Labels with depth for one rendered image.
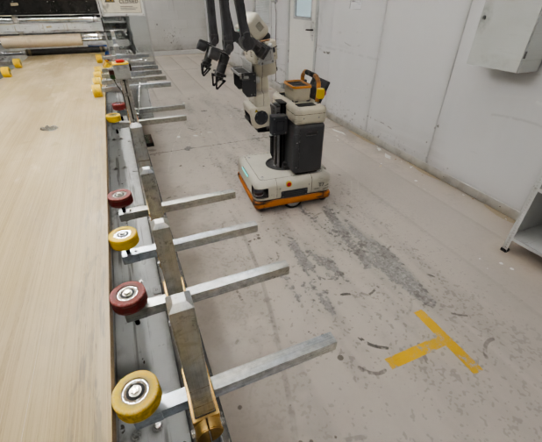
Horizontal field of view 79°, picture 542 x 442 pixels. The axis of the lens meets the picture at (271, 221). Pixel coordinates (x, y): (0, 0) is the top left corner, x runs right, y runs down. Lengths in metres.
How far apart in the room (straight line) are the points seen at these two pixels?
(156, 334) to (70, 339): 0.36
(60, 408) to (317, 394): 1.18
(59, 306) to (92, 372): 0.21
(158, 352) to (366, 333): 1.16
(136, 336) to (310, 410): 0.86
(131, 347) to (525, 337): 1.92
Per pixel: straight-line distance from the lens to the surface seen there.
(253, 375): 0.75
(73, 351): 0.80
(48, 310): 0.91
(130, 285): 0.87
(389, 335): 1.94
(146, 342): 1.11
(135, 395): 0.69
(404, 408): 1.74
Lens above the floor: 1.48
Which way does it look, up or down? 35 degrees down
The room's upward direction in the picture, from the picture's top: straight up
